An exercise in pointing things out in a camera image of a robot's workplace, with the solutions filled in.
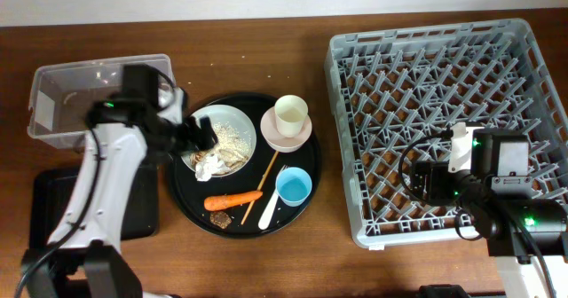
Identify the white tissue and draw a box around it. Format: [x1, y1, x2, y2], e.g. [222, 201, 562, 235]
[194, 154, 230, 182]

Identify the pink bowl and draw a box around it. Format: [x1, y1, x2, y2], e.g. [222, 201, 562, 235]
[259, 106, 313, 153]

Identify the cream cup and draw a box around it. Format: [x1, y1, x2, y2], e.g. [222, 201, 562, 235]
[274, 95, 309, 137]

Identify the blue cup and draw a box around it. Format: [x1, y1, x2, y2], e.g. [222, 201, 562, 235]
[275, 167, 312, 207]

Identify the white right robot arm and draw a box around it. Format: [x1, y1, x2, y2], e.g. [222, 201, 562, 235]
[401, 122, 567, 297]

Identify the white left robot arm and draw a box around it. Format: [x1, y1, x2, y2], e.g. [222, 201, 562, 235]
[14, 64, 217, 297]

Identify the grey dishwasher rack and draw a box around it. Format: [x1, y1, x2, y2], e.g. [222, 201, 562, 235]
[324, 19, 567, 250]

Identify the clear plastic waste bin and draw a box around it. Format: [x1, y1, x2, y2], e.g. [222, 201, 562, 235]
[28, 54, 174, 149]

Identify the grey plate with food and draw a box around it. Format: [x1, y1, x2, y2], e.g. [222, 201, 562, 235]
[182, 105, 256, 178]

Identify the orange carrot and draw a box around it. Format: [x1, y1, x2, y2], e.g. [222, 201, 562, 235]
[204, 191, 263, 212]

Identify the round black tray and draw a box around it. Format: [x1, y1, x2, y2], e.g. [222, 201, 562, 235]
[165, 92, 322, 239]

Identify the brown cookie piece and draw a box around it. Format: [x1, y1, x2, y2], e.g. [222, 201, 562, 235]
[209, 211, 233, 230]

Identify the wooden chopstick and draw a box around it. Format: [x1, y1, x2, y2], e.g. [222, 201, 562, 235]
[241, 151, 280, 225]

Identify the black square bin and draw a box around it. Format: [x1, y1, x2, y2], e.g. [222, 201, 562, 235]
[28, 165, 159, 249]

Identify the white plastic fork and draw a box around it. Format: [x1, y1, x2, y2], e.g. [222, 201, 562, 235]
[257, 188, 279, 231]

